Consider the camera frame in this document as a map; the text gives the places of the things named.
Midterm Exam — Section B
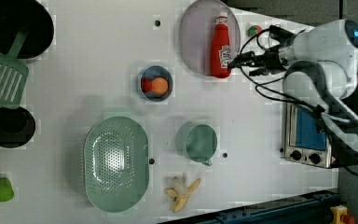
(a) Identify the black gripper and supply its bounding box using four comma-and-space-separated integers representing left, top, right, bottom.
227, 51, 285, 77

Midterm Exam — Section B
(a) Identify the red ketchup bottle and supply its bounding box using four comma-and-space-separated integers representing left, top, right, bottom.
210, 12, 232, 78

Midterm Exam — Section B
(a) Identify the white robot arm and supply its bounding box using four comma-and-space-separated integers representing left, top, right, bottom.
228, 20, 358, 161

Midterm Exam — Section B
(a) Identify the grey oval plate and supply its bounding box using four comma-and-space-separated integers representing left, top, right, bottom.
178, 0, 241, 76

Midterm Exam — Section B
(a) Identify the red toy strawberry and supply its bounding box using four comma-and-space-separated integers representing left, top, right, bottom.
247, 25, 263, 37

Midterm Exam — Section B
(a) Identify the orange toy fruit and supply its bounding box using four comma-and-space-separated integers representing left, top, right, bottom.
151, 77, 169, 95

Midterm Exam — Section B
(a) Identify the green metal mug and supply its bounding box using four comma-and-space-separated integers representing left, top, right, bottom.
175, 121, 217, 166

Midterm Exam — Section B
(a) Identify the blue bowl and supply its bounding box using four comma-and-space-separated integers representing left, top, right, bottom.
136, 65, 173, 102

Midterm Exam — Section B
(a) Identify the black toaster oven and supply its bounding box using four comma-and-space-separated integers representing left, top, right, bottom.
280, 102, 358, 170

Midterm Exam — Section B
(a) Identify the red toy fruit in bowl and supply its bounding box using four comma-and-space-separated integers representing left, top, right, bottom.
141, 77, 152, 92

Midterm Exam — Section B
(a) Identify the peeled toy banana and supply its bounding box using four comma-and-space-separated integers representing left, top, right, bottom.
164, 176, 201, 213

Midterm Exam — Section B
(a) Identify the green colander basket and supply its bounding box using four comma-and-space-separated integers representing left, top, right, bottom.
83, 117, 149, 213

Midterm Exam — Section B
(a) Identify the yellow red emergency button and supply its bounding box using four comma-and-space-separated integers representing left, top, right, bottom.
330, 205, 356, 224

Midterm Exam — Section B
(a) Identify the green slotted spatula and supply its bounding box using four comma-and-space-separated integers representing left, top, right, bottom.
0, 31, 29, 109

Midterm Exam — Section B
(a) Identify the large black pot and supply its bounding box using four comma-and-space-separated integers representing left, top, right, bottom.
0, 0, 54, 59

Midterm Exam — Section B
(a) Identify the small black pot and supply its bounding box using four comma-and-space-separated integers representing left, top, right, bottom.
0, 107, 36, 148

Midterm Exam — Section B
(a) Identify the green toy pear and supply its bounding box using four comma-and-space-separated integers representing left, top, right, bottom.
0, 177, 14, 202

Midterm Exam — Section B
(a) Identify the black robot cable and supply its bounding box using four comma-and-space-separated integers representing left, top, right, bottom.
237, 24, 358, 181

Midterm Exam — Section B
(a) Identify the blue metal frame rail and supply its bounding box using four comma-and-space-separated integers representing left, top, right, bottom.
159, 190, 340, 224

